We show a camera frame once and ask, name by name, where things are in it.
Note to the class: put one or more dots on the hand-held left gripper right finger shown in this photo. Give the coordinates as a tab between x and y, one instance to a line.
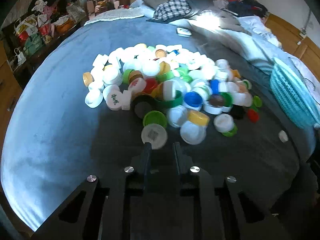
177	155

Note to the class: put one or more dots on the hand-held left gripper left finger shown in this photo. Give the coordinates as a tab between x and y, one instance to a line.
147	155

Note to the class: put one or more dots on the small white coded bottle cap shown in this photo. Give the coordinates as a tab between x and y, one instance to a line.
154	135

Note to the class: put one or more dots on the pile of mixed bottle caps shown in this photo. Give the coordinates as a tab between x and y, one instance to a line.
150	67

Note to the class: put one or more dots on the teal perforated plastic basket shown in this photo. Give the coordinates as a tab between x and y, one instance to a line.
290	95

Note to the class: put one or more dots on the blue bed sheet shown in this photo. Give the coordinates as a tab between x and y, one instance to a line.
62	92

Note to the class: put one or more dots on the white rectangular device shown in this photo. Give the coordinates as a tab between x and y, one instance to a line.
183	32

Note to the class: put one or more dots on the light blue quilt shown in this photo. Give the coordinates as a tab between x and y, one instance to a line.
250	45

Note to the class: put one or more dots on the grey jacket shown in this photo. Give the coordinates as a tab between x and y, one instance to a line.
225	23

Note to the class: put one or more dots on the white textured pillow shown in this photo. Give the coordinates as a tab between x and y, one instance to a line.
112	15

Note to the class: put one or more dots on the plaid shirt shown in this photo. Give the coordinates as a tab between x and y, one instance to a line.
172	7

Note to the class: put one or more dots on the dark grey blanket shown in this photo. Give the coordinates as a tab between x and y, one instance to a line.
197	5

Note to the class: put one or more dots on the wooden headboard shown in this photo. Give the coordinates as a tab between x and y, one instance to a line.
287	32

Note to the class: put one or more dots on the heap of shopping bags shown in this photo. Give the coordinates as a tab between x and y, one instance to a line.
32	32

